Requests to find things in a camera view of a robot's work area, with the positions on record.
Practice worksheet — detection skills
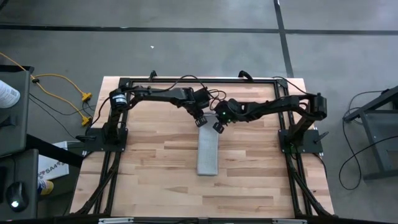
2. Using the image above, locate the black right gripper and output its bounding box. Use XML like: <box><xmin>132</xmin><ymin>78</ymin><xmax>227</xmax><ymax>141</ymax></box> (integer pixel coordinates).
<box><xmin>211</xmin><ymin>98</ymin><xmax>248</xmax><ymax>135</ymax></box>

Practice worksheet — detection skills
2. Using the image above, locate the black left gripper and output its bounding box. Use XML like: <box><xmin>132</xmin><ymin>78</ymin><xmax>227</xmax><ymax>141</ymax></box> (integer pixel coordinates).
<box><xmin>185</xmin><ymin>86</ymin><xmax>213</xmax><ymax>128</ymax></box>

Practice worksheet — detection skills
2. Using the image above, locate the grey waffle microfiber towel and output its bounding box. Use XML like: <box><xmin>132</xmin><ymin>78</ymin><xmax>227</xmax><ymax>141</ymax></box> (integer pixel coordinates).
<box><xmin>196</xmin><ymin>112</ymin><xmax>220</xmax><ymax>177</ymax></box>

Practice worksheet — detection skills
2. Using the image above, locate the black diagonal bar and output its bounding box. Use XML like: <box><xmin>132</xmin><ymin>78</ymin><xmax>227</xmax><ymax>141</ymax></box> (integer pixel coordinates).
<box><xmin>25</xmin><ymin>134</ymin><xmax>85</xmax><ymax>169</ymax></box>

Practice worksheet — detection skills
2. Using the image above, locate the white printed cardboard box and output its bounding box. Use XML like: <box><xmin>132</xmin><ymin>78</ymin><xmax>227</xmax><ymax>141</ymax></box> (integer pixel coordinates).
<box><xmin>37</xmin><ymin>141</ymin><xmax>70</xmax><ymax>181</ymax></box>

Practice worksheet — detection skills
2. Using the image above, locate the grey metal stand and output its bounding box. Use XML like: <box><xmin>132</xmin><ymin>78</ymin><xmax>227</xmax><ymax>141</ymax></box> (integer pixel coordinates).
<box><xmin>343</xmin><ymin>85</ymin><xmax>398</xmax><ymax>182</ymax></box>

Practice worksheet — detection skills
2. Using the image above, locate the person's shoe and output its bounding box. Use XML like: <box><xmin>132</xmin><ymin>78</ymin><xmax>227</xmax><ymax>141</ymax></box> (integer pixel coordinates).
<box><xmin>37</xmin><ymin>179</ymin><xmax>55</xmax><ymax>197</ymax></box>

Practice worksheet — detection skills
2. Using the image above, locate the dark grey desk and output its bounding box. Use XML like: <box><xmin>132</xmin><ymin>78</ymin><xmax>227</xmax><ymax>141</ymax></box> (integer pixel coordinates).
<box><xmin>0</xmin><ymin>148</ymin><xmax>40</xmax><ymax>221</ymax></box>

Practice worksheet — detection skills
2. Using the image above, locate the dark grey cart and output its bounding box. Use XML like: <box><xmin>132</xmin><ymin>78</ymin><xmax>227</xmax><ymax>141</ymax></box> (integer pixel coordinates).
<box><xmin>0</xmin><ymin>64</ymin><xmax>35</xmax><ymax>158</ymax></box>

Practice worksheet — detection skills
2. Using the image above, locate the white labelled paper roll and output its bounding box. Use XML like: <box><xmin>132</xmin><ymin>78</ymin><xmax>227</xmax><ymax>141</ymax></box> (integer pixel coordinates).
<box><xmin>0</xmin><ymin>80</ymin><xmax>21</xmax><ymax>110</ymax></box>

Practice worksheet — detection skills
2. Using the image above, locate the black computer mouse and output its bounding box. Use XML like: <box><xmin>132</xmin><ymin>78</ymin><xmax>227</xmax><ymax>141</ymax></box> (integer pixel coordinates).
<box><xmin>6</xmin><ymin>181</ymin><xmax>30</xmax><ymax>213</ymax></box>

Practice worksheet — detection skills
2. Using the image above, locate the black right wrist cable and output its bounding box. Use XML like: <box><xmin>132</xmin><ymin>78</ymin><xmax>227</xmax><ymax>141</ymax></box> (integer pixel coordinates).
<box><xmin>208</xmin><ymin>89</ymin><xmax>228</xmax><ymax>111</ymax></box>

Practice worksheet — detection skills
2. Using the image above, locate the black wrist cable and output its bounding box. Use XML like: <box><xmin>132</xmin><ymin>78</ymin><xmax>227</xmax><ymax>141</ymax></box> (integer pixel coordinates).
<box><xmin>148</xmin><ymin>74</ymin><xmax>218</xmax><ymax>103</ymax></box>
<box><xmin>208</xmin><ymin>89</ymin><xmax>228</xmax><ymax>111</ymax></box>

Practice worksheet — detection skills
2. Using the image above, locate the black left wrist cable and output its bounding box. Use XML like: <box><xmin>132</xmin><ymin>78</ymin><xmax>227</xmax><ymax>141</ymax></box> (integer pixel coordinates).
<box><xmin>148</xmin><ymin>74</ymin><xmax>218</xmax><ymax>103</ymax></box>

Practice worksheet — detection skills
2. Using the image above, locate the black aluminium table frame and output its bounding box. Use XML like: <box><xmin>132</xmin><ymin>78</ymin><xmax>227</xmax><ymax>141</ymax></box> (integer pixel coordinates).
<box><xmin>68</xmin><ymin>76</ymin><xmax>336</xmax><ymax>218</ymax></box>

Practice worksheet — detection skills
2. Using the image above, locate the long black arm cable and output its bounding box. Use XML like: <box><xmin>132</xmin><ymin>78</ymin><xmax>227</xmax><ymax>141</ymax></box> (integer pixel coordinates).
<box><xmin>272</xmin><ymin>75</ymin><xmax>312</xmax><ymax>96</ymax></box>

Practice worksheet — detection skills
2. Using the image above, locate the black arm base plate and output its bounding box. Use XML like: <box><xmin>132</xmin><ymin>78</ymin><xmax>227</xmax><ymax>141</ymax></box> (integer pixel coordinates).
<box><xmin>277</xmin><ymin>129</ymin><xmax>325</xmax><ymax>154</ymax></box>
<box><xmin>76</xmin><ymin>127</ymin><xmax>129</xmax><ymax>153</ymax></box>

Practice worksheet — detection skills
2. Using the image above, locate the silver metal bracket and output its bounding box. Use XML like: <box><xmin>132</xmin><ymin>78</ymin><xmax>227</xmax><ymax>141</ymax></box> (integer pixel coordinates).
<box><xmin>98</xmin><ymin>217</ymin><xmax>135</xmax><ymax>224</ymax></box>
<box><xmin>272</xmin><ymin>218</ymin><xmax>308</xmax><ymax>224</ymax></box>

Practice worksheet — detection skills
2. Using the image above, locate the black floor cable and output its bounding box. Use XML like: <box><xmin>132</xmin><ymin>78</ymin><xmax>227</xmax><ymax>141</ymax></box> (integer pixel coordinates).
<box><xmin>29</xmin><ymin>93</ymin><xmax>96</xmax><ymax>117</ymax></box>
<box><xmin>29</xmin><ymin>98</ymin><xmax>79</xmax><ymax>139</ymax></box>
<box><xmin>347</xmin><ymin>89</ymin><xmax>391</xmax><ymax>110</ymax></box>
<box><xmin>338</xmin><ymin>121</ymin><xmax>398</xmax><ymax>191</ymax></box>

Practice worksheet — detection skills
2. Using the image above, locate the yellow extension cable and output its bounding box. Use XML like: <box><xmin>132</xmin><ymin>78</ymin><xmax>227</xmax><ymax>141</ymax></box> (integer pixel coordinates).
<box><xmin>30</xmin><ymin>73</ymin><xmax>93</xmax><ymax>103</ymax></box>
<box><xmin>0</xmin><ymin>52</ymin><xmax>93</xmax><ymax>127</ymax></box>

